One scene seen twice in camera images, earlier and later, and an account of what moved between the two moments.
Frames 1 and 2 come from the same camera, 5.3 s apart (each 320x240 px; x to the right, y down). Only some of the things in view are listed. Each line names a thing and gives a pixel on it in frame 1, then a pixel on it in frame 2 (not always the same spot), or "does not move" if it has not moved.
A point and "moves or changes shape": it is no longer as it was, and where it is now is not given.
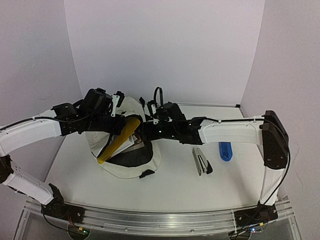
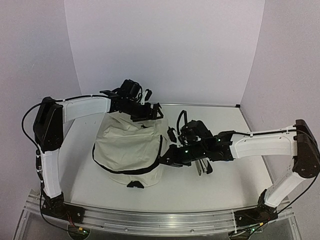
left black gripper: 120,123 -> 147,116
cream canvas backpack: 131,164 moves or changes shape
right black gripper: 149,125 -> 169,155
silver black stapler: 202,164 does not move
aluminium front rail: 157,221 does not move
